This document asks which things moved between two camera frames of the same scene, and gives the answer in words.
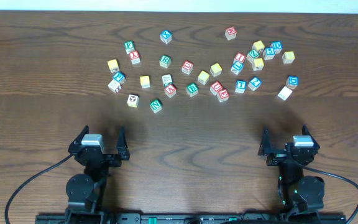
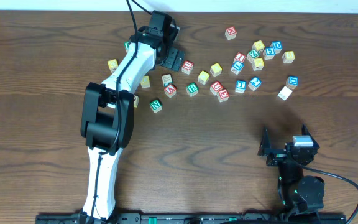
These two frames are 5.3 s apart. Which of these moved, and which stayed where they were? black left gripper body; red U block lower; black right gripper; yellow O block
Moved: black left gripper body
Stayed: red U block lower; yellow O block; black right gripper
